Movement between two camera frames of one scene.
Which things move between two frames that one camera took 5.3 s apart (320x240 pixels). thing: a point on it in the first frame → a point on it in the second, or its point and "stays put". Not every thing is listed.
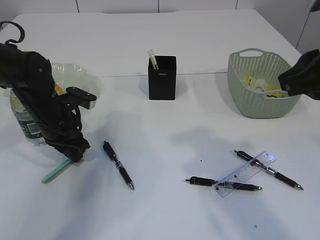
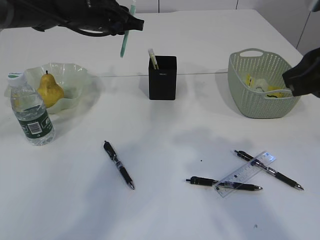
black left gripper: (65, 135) → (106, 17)
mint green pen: (56, 170) → (133, 9)
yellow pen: (150, 51) stays put
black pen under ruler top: (244, 156) stays put
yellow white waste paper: (262, 85) stays put
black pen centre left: (111, 152) stays put
